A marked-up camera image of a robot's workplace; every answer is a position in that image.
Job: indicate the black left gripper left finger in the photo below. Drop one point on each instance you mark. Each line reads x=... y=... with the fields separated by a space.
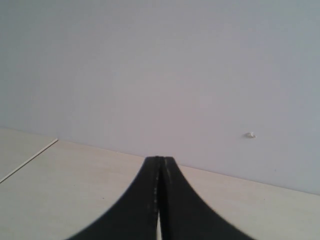
x=134 y=216

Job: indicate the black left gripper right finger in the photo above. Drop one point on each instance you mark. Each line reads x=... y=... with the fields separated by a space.
x=183 y=214

